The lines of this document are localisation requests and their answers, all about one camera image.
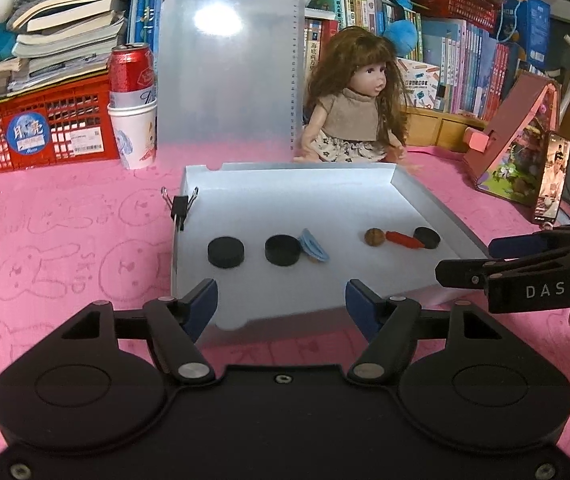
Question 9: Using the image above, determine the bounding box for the white paper cup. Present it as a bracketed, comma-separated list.
[107, 97, 159, 170]

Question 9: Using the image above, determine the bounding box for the long-haired baby doll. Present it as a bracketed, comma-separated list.
[292, 27, 423, 172]

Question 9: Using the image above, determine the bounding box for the row of blue thin books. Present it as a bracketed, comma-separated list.
[127, 0, 166, 57]

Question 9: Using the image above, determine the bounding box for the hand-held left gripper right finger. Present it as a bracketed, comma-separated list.
[345, 279, 506, 386]

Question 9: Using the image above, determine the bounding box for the black round disc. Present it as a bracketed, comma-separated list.
[207, 237, 245, 267]
[413, 227, 441, 250]

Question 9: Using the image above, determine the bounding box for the stack of worn books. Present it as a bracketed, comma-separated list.
[0, 0, 132, 107]

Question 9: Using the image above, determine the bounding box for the pink bunny-print blanket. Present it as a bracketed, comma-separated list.
[0, 145, 570, 461]

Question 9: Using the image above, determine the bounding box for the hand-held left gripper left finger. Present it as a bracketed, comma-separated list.
[57, 278, 218, 386]

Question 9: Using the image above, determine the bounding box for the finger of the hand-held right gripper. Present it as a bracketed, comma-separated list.
[488, 224, 570, 261]
[435, 243, 570, 290]

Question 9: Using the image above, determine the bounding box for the white shallow cardboard box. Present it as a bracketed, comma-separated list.
[170, 162, 503, 332]

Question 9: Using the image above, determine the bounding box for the wooden drawer shelf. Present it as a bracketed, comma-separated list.
[399, 105, 491, 154]

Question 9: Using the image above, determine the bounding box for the black round cap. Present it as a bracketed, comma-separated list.
[265, 234, 302, 266]

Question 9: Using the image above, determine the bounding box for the red mesh basket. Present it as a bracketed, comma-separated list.
[412, 0, 499, 32]

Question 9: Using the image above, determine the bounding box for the black binder clip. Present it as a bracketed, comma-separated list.
[161, 186, 200, 231]

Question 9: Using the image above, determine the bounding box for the red drink can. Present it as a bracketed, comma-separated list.
[108, 42, 157, 109]

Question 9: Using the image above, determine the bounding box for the row of colourful children's books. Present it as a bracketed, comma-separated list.
[304, 0, 398, 78]

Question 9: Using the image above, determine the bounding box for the row of upright books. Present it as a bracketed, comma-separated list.
[415, 15, 522, 122]

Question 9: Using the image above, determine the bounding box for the red plastic crate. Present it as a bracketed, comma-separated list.
[0, 72, 122, 179]

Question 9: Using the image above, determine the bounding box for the smartphone with lit screen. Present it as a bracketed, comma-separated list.
[532, 131, 570, 225]

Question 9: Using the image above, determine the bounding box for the translucent clipboard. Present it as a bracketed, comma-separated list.
[155, 0, 300, 163]

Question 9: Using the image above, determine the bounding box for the red bottle-shaped piece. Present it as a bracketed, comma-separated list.
[386, 230, 424, 250]

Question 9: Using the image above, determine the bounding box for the pink house-shaped model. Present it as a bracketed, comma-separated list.
[462, 70, 563, 209]

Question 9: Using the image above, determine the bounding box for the blue tall carton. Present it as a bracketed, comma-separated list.
[496, 0, 552, 77]

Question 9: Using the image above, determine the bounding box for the white pencil-print carton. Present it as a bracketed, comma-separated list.
[396, 57, 454, 112]

